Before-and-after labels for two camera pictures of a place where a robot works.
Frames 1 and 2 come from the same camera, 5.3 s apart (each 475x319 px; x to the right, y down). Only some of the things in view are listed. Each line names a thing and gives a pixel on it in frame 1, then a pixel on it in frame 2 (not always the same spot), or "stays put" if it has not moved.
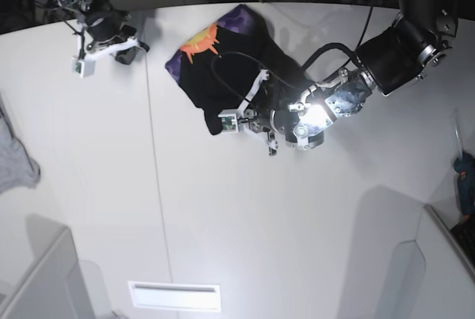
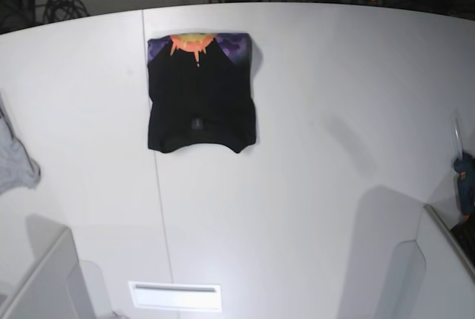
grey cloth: [18, 170] stays put
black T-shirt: [217, 67] to [200, 91]
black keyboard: [464, 234] stays put
